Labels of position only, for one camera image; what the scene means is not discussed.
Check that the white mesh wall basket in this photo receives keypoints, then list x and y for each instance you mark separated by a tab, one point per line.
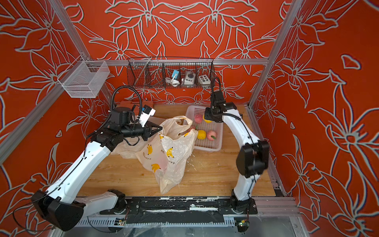
85	78

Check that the yellow lemon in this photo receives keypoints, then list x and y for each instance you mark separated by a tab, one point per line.
201	135

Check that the blue white small box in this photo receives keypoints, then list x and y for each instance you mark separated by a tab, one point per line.
175	75

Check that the plain translucent plastic bag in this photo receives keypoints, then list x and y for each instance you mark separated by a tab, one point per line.
126	151

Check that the pink peach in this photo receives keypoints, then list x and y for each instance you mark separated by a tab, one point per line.
198	118
211	135

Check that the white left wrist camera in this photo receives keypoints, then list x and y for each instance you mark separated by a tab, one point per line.
147	112

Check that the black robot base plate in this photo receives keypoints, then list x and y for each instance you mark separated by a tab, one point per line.
182	212

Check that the white round-dial device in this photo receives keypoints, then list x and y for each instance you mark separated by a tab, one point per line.
189	78

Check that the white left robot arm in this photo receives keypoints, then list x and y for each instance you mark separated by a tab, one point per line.
59	204

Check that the black wire wall basket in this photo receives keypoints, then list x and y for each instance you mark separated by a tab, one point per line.
155	72

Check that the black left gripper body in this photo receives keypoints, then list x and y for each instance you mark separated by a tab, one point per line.
135	131

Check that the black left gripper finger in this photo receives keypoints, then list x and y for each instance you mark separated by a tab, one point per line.
154	127
149	135

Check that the pink perforated plastic basket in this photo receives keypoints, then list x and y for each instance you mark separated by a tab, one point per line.
205	145

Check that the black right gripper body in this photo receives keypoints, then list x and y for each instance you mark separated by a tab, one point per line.
210	114

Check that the white button box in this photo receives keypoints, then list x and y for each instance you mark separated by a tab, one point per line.
204	80

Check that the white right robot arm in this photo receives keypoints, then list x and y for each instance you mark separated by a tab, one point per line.
252	159

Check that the banana print plastic bag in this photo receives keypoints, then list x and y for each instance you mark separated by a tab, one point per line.
167	153

